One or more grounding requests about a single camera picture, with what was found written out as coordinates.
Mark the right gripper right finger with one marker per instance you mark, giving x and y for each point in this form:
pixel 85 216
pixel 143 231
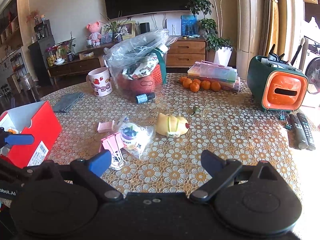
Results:
pixel 222 173

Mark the blueberry bread packet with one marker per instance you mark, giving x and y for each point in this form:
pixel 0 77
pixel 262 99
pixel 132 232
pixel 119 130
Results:
pixel 135 138

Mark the tall green potted plant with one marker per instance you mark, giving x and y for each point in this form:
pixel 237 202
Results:
pixel 218 24

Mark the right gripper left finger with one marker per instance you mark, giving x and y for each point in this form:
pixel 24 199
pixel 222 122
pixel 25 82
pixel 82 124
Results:
pixel 87 173

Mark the orange mandarin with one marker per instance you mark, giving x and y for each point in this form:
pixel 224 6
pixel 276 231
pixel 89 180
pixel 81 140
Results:
pixel 215 86
pixel 194 87
pixel 205 85
pixel 186 83
pixel 181 79

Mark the potted grass plant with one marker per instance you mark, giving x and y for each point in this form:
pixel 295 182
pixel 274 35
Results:
pixel 114 26

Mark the red cardboard box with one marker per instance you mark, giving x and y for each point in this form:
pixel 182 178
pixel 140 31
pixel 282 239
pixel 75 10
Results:
pixel 28 133

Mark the pink pig plush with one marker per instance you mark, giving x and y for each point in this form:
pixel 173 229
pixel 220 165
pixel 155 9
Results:
pixel 95 35

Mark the pink card pack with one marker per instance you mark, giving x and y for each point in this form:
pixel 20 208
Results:
pixel 114 144

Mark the wooden tv cabinet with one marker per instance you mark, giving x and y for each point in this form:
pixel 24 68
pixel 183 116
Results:
pixel 137 57

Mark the black speaker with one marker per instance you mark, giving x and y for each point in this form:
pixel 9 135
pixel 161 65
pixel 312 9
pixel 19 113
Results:
pixel 144 27

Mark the grey remote control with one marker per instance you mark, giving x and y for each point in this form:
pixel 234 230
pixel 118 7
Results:
pixel 299 132

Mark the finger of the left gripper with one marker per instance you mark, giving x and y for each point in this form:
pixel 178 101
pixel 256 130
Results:
pixel 19 139

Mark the clear plastic bag bin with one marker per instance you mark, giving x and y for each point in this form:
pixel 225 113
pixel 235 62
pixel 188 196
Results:
pixel 149 84

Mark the pink strawberry mug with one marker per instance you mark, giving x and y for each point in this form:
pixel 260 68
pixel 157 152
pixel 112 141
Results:
pixel 99 81

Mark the black cabinet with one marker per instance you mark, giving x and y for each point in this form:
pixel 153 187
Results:
pixel 44 40

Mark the small green leaf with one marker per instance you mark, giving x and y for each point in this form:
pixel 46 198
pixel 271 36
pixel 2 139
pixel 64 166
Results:
pixel 195 110

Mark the yellow duck toy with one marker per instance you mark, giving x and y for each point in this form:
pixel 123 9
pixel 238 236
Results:
pixel 171 126

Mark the framed photo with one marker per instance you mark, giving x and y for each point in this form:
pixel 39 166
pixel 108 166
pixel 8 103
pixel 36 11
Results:
pixel 127 30

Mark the grey folded cloth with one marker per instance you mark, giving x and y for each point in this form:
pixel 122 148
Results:
pixel 66 102

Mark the small blue label bottle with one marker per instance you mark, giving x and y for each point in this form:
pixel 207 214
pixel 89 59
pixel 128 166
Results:
pixel 142 98

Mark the black remote control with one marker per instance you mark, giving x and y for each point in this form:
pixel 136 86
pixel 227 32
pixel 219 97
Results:
pixel 307 131

